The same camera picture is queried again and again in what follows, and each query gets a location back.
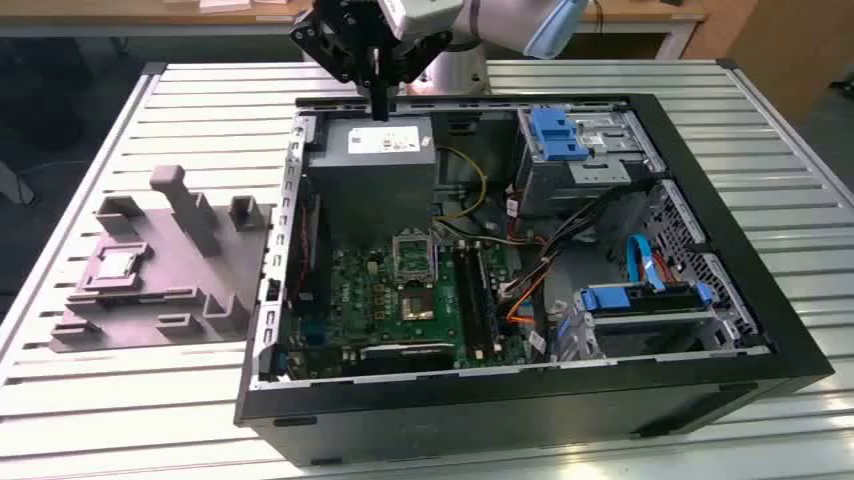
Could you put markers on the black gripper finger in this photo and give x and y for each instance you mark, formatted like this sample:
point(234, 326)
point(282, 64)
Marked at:
point(314, 45)
point(428, 55)

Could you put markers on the silver CPU green edge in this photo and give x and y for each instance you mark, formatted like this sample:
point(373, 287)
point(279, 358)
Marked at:
point(119, 264)

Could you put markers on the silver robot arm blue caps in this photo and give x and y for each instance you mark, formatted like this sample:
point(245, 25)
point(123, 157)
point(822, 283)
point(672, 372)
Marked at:
point(461, 75)

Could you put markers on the CPU socket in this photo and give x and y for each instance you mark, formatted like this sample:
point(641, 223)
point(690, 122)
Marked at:
point(420, 306)

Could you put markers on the white box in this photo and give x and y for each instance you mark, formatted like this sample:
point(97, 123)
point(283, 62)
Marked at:
point(227, 5)

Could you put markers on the grey power supply unit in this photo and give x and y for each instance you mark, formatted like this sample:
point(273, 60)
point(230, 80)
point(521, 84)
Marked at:
point(367, 190)

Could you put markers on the metal drive cage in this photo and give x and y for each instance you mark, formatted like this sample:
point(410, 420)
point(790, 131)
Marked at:
point(554, 190)

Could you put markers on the black case fan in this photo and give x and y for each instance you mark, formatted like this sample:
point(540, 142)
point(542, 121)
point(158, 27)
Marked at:
point(319, 260)

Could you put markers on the grey parts rack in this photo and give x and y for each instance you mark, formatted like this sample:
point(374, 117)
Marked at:
point(174, 260)

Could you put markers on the black RAM slot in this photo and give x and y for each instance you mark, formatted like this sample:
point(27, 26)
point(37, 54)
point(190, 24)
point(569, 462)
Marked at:
point(472, 300)
point(489, 300)

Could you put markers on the green motherboard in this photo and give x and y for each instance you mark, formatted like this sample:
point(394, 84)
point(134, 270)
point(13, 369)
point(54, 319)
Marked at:
point(361, 300)

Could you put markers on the white furniture leg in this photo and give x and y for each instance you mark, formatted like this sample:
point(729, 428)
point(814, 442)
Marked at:
point(14, 182)

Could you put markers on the hard disk in blue carrier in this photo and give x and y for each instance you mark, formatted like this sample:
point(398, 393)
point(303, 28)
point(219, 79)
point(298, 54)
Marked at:
point(608, 300)

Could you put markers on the wooden cabinet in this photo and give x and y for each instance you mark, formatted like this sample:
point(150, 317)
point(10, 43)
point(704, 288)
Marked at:
point(801, 50)

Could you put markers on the dark RAM stick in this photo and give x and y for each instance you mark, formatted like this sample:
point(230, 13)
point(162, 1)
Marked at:
point(130, 300)

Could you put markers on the black graphics card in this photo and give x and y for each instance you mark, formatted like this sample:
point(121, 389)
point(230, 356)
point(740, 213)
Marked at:
point(408, 356)

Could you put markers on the metal disk bay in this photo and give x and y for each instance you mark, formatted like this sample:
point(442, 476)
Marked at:
point(730, 327)

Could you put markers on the black PC case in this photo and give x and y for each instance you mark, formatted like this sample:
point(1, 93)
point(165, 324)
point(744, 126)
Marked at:
point(468, 430)

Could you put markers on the blue plastic drive bracket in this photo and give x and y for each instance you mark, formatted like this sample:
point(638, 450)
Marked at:
point(557, 132)

